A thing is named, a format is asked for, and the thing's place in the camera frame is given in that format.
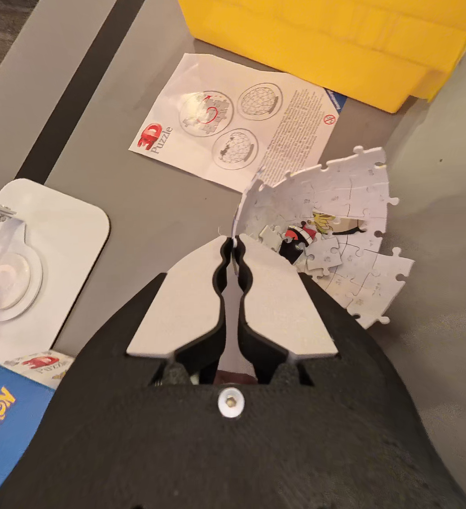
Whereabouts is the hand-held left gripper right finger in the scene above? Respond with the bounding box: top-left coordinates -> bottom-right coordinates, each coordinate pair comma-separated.
236,234 -> 339,384

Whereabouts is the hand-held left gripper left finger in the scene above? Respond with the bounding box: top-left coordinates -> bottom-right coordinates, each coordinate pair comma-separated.
126,235 -> 233,384

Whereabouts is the colourful puzzle ball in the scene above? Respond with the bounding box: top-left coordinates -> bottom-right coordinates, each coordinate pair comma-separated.
231,146 -> 415,328

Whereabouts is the yellow plastic bin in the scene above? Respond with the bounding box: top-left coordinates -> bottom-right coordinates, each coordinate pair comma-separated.
177,0 -> 466,114

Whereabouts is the black red puzzle piece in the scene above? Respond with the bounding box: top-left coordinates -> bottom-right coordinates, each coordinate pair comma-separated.
278,222 -> 317,265

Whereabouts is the small puzzle piece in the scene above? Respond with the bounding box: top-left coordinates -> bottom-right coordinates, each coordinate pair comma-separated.
260,225 -> 287,252
305,235 -> 343,278

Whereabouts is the blue puzzle box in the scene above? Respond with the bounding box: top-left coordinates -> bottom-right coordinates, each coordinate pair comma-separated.
0,351 -> 75,499

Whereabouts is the person's left hand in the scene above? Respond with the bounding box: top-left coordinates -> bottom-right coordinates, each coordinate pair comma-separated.
214,370 -> 258,385

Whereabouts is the white instruction leaflet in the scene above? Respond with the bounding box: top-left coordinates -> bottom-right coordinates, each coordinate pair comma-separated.
129,54 -> 348,191

